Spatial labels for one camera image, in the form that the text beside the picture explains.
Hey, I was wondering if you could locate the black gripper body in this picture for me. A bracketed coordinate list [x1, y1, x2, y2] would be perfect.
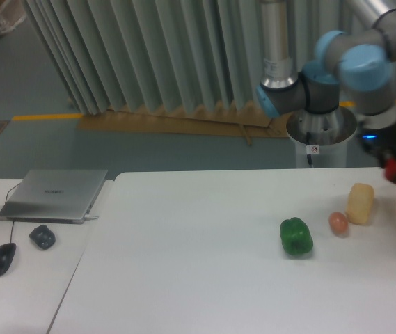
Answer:
[357, 121, 396, 156]

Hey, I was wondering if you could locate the red bell pepper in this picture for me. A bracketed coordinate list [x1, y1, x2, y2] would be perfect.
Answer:
[384, 159, 396, 184]

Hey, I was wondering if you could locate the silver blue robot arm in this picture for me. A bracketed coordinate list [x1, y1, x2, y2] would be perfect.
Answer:
[256, 1, 396, 182]

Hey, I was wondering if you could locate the yellow bread loaf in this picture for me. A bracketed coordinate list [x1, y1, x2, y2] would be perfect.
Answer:
[345, 183, 374, 225]

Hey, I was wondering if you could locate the brown egg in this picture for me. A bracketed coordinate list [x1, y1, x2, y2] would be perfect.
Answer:
[328, 212, 348, 234]

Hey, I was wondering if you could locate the green bell pepper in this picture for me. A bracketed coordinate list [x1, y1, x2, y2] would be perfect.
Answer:
[280, 217, 313, 257]

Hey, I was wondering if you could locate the brown cardboard sheet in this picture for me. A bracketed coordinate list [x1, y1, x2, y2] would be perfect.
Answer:
[77, 101, 290, 145]

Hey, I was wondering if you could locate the grey-green folding curtain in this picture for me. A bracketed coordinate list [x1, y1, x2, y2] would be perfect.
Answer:
[22, 1, 358, 116]

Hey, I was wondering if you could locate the silver laptop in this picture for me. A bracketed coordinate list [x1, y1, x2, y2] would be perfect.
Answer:
[0, 169, 107, 223]

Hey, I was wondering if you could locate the black small controller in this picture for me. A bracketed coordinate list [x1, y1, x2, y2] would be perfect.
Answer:
[29, 225, 56, 251]

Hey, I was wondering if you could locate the black computer mouse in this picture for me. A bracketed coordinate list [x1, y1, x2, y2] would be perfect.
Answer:
[0, 242, 17, 276]

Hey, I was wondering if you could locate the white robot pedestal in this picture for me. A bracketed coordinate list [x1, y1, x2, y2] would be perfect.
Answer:
[290, 138, 348, 168]

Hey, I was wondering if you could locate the black mouse cable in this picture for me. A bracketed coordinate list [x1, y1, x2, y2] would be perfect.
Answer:
[5, 180, 23, 245]

